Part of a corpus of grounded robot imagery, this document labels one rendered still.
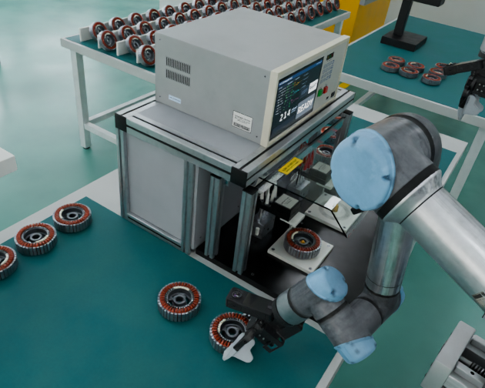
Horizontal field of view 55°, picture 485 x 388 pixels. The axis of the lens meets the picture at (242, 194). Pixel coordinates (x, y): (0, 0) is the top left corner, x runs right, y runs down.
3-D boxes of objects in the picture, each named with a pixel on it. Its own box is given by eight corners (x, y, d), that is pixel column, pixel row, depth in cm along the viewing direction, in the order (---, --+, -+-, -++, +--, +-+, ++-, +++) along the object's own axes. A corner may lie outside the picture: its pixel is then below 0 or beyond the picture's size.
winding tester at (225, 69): (335, 98, 152) (350, 36, 140) (266, 148, 121) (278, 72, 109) (237, 65, 167) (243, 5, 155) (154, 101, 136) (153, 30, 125)
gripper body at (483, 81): (489, 102, 132) (507, 61, 125) (459, 92, 136) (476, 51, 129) (497, 96, 137) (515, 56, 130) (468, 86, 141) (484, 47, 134)
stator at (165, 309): (197, 326, 118) (198, 316, 116) (153, 320, 118) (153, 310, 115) (203, 292, 127) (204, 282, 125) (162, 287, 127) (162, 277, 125)
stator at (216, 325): (259, 329, 119) (261, 319, 117) (244, 364, 110) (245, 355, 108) (219, 314, 121) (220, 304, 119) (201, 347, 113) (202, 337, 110)
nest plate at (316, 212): (362, 212, 161) (362, 209, 161) (344, 233, 151) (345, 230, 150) (322, 195, 167) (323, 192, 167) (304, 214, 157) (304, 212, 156)
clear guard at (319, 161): (381, 195, 129) (387, 177, 125) (347, 239, 112) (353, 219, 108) (280, 152, 142) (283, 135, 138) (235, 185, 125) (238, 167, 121)
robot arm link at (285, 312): (282, 302, 97) (292, 277, 103) (269, 311, 100) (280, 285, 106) (309, 326, 98) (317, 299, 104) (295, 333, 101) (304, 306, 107)
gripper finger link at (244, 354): (237, 378, 108) (264, 350, 107) (218, 362, 107) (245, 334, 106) (238, 371, 111) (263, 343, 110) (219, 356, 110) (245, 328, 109)
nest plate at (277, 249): (332, 248, 144) (333, 245, 143) (311, 275, 134) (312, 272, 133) (291, 228, 150) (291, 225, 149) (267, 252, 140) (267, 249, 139)
